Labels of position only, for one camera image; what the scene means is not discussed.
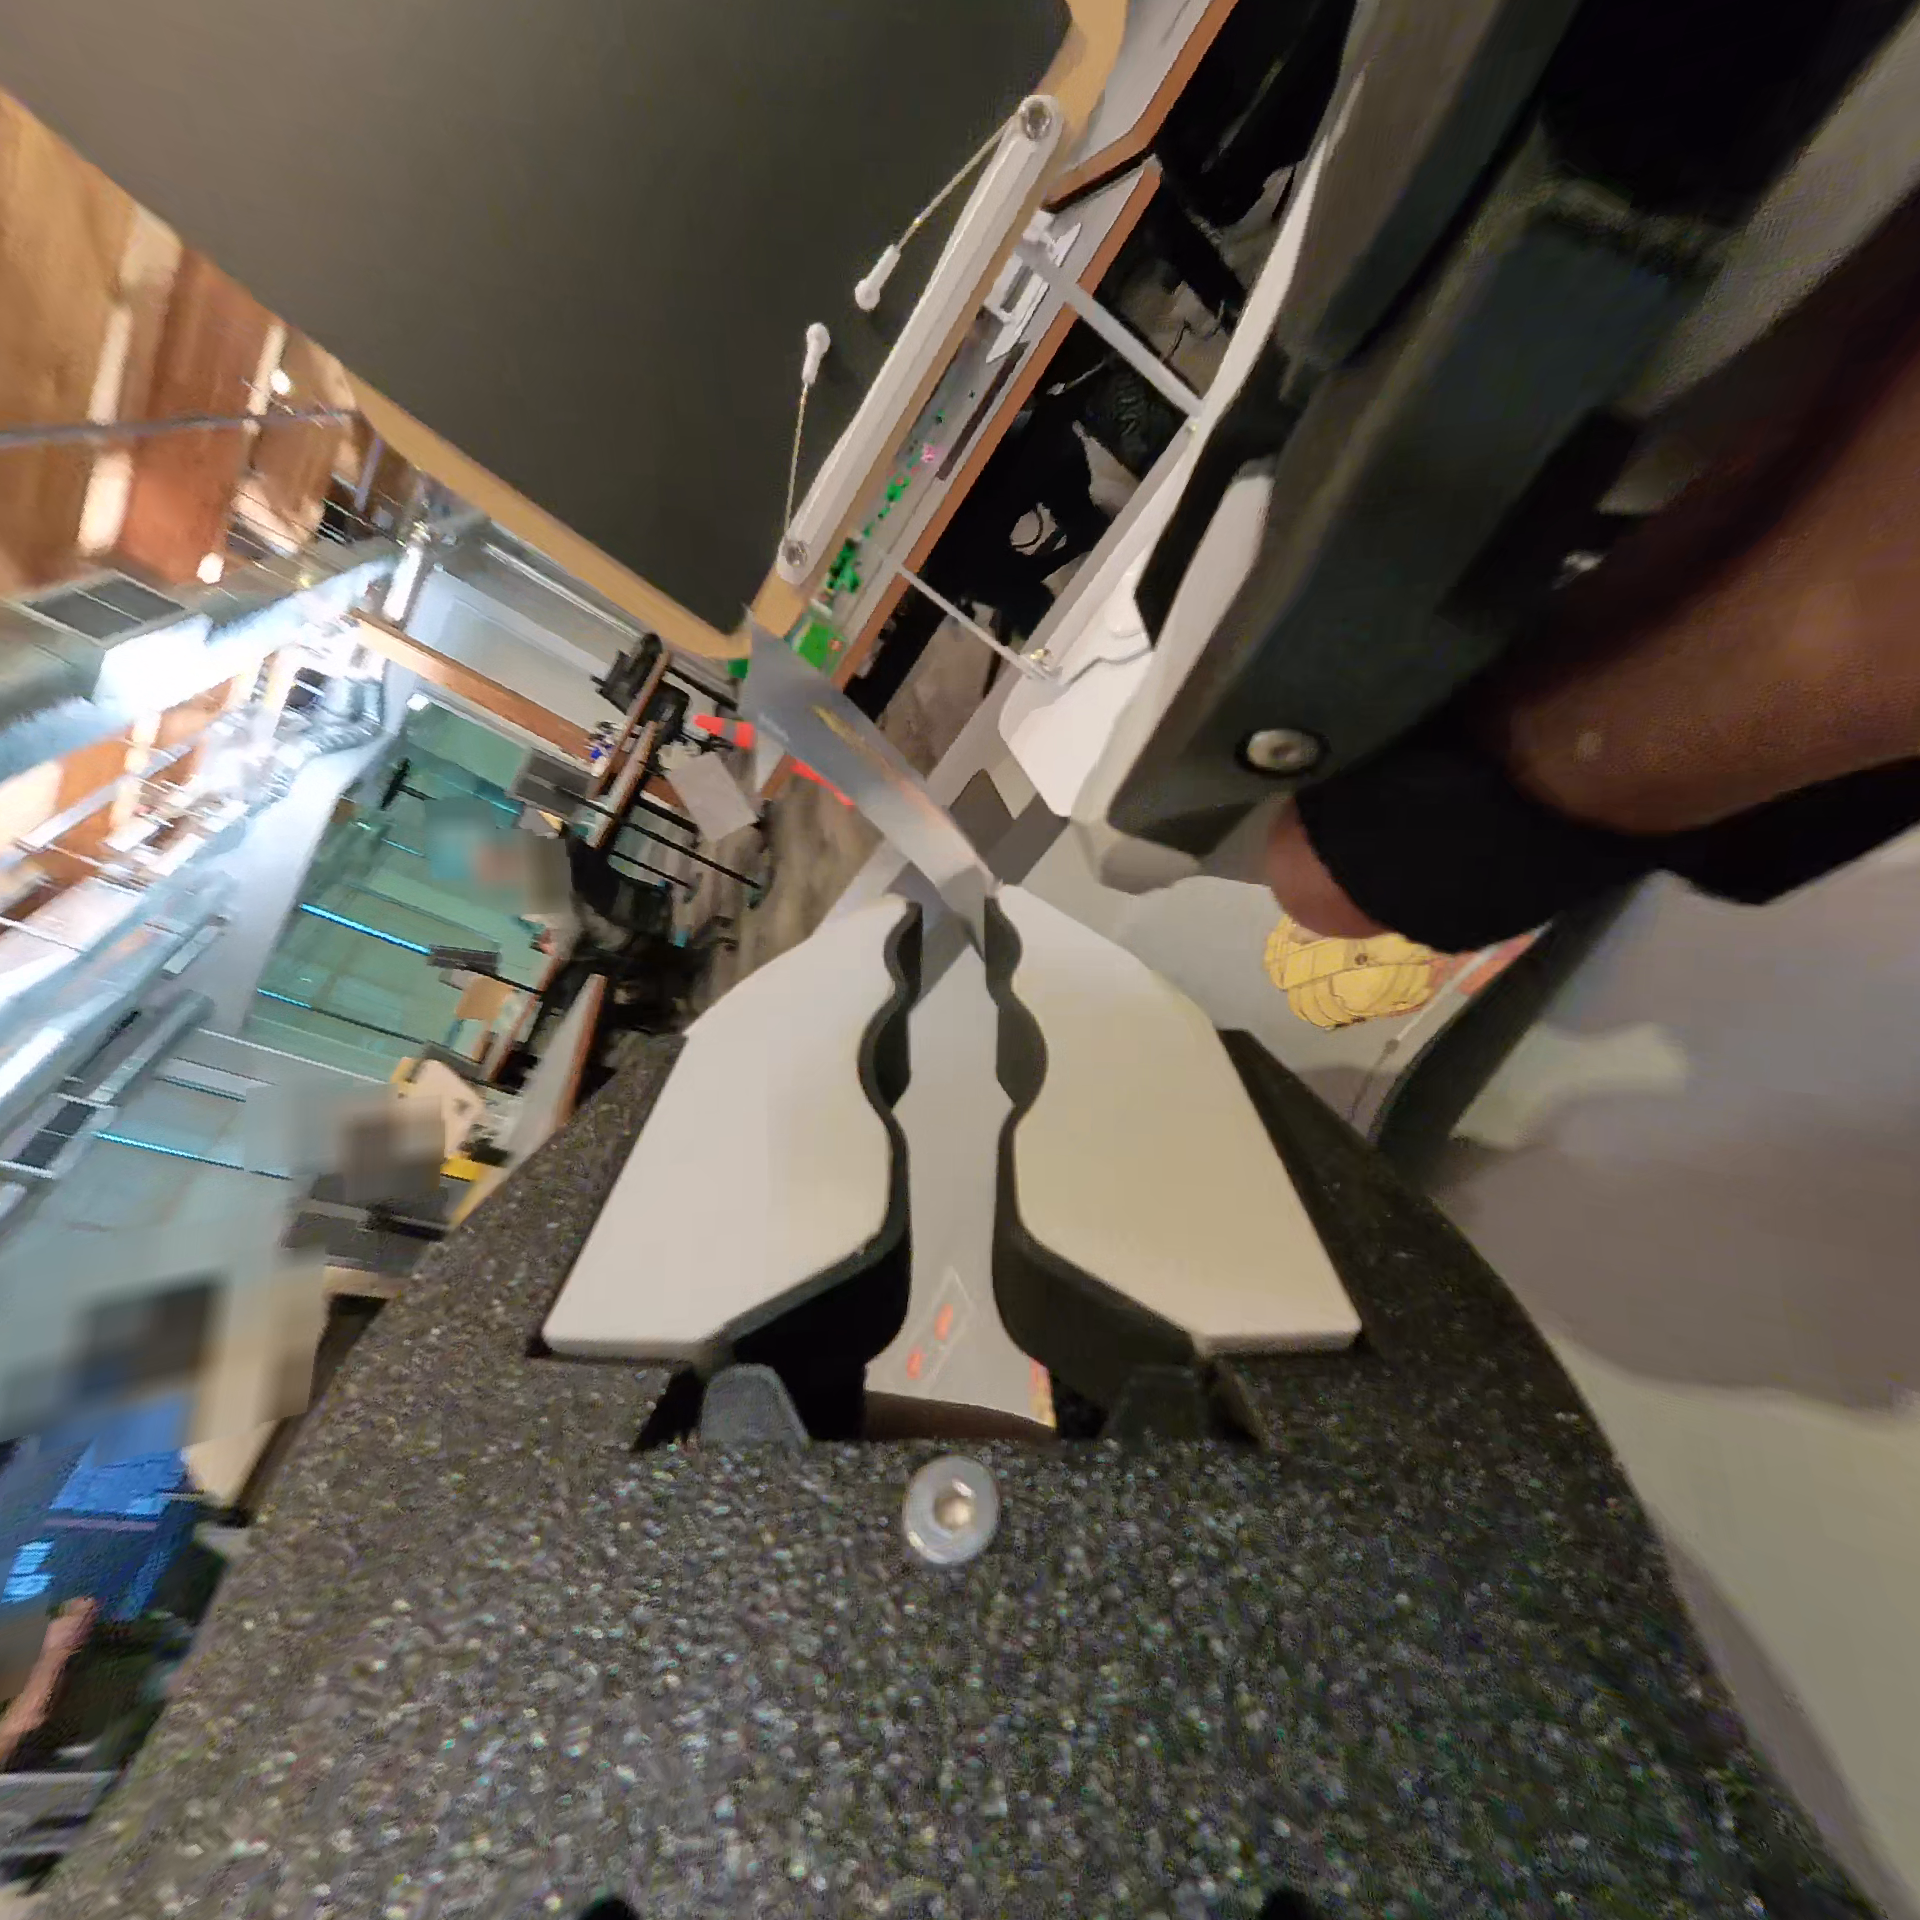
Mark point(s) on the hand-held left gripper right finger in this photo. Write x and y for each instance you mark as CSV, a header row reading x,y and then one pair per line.
x,y
1172,1171

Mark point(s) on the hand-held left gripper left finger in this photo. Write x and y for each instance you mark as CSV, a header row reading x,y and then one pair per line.
x,y
721,1171

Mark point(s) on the grey instruction booklet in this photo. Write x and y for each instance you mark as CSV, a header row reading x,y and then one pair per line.
x,y
944,1171

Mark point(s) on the grey desk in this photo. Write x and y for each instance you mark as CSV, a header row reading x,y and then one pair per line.
x,y
1724,1200

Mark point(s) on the person's right hand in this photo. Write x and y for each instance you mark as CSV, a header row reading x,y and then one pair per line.
x,y
1724,675

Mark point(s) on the black wood-rimmed divider panel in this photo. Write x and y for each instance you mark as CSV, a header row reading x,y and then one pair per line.
x,y
525,224

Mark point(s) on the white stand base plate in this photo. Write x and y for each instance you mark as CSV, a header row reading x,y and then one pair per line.
x,y
932,359

